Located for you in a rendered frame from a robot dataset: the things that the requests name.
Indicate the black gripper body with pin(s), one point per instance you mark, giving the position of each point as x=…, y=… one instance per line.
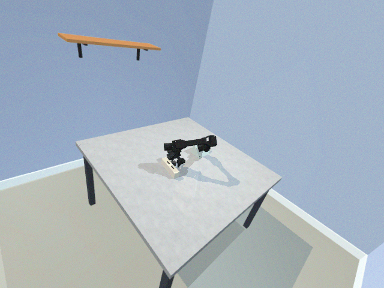
x=179, y=160

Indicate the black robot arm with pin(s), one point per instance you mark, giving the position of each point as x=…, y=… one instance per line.
x=178, y=145

